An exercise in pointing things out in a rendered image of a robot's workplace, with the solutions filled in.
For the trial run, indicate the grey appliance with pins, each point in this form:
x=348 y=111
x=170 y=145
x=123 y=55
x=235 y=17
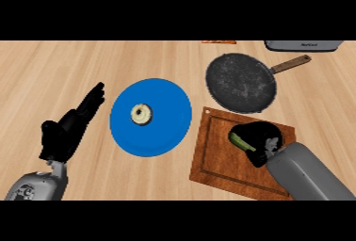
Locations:
x=303 y=45

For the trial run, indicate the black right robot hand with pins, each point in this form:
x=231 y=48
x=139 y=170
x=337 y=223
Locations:
x=259 y=138

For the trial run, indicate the green squash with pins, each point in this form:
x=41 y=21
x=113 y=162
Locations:
x=241 y=141

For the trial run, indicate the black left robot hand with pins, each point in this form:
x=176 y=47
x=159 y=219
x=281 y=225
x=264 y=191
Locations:
x=66 y=135

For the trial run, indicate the blue plate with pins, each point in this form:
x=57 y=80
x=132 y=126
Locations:
x=151 y=117

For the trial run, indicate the orange patterned object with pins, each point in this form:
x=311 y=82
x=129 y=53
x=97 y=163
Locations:
x=219 y=41

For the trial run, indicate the pale round vegetable slice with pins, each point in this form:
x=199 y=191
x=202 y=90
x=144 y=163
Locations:
x=141 y=114

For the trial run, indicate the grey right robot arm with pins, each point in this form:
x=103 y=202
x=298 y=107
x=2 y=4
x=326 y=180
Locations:
x=306 y=175

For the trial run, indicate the brown wooden cutting board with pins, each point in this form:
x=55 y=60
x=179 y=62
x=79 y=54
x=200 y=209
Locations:
x=218 y=160

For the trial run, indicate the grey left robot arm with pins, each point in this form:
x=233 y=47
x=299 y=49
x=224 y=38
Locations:
x=39 y=185

